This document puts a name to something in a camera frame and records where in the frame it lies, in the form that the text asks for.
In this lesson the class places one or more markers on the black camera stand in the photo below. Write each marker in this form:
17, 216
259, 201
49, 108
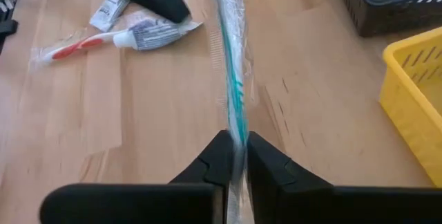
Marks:
7, 27

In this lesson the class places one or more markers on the yellow slotted plastic basket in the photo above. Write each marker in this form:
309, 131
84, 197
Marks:
414, 113

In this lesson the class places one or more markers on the black slotted plastic basket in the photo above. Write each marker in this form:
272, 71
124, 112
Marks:
380, 16

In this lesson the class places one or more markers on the white grey toothpaste tube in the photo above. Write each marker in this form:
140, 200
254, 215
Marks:
155, 34
108, 11

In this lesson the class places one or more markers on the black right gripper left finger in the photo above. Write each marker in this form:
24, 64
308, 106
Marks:
138, 203

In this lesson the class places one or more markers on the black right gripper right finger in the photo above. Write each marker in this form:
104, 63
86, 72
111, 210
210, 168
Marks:
310, 203

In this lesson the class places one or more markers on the red white toothbrush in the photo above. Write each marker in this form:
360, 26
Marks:
69, 49

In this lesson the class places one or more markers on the green white toothbrush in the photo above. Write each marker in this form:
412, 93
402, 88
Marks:
235, 79

